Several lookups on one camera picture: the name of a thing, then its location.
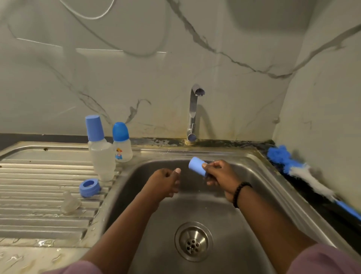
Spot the person's left hand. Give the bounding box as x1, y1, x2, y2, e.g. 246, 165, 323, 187
140, 167, 182, 204

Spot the person's right hand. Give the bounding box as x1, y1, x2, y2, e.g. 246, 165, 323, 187
202, 160, 243, 202

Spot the blue cylindrical bottle cap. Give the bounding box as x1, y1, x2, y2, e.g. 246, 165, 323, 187
188, 156, 208, 178

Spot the cartoon print baby bottle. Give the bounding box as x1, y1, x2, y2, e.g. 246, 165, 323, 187
112, 121, 134, 163

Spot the blue and white bottle brush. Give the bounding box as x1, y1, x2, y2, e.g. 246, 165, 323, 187
267, 145, 361, 221

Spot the translucent bottle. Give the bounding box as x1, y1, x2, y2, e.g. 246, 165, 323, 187
89, 148, 117, 182
85, 114, 111, 154

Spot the blue collar ring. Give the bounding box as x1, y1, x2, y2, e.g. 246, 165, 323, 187
79, 178, 102, 198

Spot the translucent bottle front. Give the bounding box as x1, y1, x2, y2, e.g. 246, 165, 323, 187
85, 114, 111, 154

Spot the clear silicone nipple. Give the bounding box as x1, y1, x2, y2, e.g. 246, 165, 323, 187
60, 190, 83, 215

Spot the person's left forearm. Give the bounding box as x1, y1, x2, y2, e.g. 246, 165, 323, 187
82, 192, 161, 274

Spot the person's right forearm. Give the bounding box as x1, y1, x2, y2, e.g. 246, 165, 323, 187
234, 186, 317, 274

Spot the metal sink drain strainer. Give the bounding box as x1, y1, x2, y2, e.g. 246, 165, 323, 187
174, 221, 214, 263

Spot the chrome sink faucet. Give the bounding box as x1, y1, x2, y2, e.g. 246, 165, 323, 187
186, 84, 206, 143

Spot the pink shirt sleeve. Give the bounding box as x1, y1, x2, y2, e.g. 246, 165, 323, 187
287, 243, 361, 274
42, 260, 104, 274

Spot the stainless steel sink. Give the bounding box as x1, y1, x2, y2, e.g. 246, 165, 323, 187
0, 140, 361, 274

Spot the black bead bracelet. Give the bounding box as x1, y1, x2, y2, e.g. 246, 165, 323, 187
232, 181, 253, 209

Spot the white cable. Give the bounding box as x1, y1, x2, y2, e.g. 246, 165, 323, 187
58, 0, 117, 20

